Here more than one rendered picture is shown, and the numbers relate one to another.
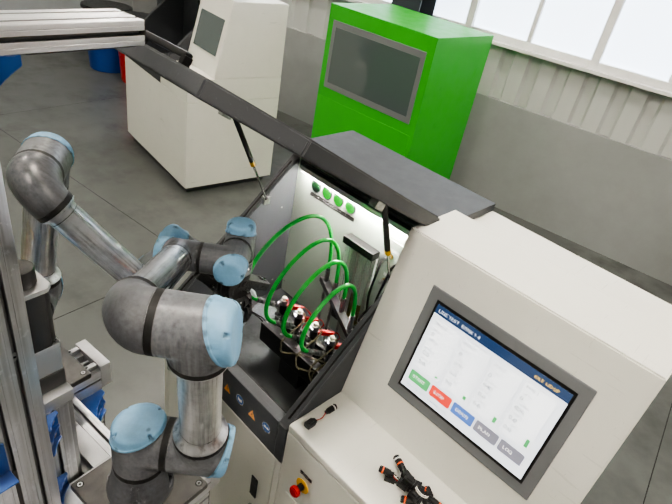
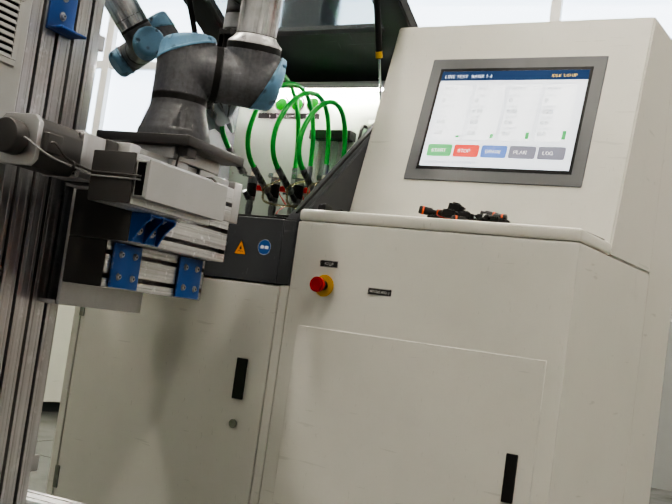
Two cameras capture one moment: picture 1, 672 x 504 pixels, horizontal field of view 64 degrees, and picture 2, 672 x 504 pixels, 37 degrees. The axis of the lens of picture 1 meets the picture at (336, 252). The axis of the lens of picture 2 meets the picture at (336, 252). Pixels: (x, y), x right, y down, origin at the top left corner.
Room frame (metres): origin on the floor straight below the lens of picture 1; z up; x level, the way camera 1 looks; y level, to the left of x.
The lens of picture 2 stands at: (-1.33, 0.26, 0.72)
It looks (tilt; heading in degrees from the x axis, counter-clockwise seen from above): 4 degrees up; 352
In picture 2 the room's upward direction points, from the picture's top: 8 degrees clockwise
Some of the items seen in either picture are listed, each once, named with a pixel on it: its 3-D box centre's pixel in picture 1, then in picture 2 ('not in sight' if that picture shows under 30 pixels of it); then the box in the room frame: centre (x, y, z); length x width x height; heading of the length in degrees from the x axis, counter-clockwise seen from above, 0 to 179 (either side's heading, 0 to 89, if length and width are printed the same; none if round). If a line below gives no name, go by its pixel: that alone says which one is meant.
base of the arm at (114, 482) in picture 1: (140, 471); (176, 120); (0.75, 0.35, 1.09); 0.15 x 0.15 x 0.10
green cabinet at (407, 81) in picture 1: (389, 117); not in sight; (4.63, -0.23, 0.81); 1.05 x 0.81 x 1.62; 52
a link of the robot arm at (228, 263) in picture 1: (225, 261); not in sight; (1.06, 0.26, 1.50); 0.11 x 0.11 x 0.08; 5
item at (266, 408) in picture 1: (223, 374); (188, 243); (1.29, 0.29, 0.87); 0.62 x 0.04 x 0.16; 51
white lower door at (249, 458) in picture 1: (213, 455); (158, 405); (1.28, 0.31, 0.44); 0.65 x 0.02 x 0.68; 51
